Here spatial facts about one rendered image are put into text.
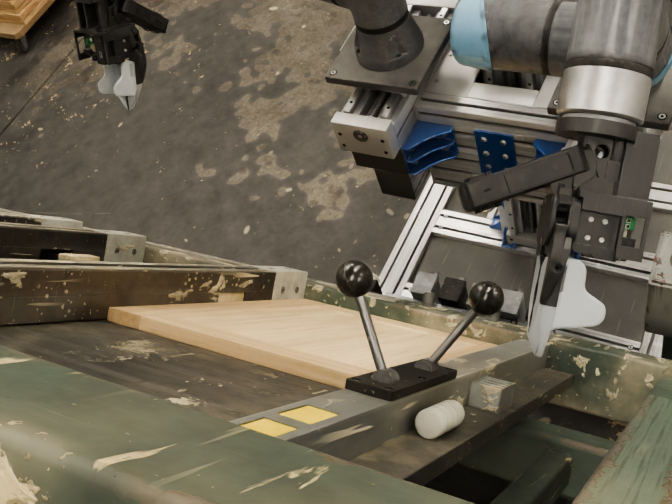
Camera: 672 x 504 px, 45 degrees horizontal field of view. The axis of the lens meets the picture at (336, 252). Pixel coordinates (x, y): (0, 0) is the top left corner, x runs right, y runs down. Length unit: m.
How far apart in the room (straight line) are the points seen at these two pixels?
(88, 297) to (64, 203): 2.43
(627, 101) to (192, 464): 0.52
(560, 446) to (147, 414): 0.81
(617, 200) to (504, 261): 1.69
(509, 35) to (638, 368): 0.73
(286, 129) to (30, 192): 1.15
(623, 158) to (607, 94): 0.06
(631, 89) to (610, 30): 0.05
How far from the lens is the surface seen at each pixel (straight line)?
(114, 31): 1.41
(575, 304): 0.74
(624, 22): 0.74
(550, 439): 1.13
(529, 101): 1.76
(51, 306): 1.07
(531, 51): 0.86
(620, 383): 1.44
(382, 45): 1.74
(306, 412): 0.67
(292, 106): 3.38
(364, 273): 0.79
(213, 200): 3.17
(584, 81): 0.73
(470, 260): 2.42
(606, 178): 0.75
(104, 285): 1.13
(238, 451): 0.35
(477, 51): 0.88
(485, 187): 0.72
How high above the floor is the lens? 2.17
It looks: 51 degrees down
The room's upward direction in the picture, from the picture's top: 24 degrees counter-clockwise
